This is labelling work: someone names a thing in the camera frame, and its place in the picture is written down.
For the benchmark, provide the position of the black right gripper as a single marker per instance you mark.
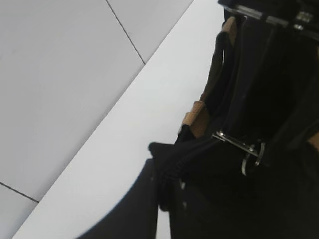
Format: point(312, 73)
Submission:
point(298, 19)

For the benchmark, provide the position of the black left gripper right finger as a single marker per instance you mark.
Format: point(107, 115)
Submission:
point(269, 207)

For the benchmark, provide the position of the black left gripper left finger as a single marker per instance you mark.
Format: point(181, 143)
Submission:
point(135, 216)

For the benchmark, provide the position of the silver zipper pull with ring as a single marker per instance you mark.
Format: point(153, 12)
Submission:
point(253, 156)

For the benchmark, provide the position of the black tote bag tan handles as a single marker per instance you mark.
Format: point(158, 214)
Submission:
point(256, 82)

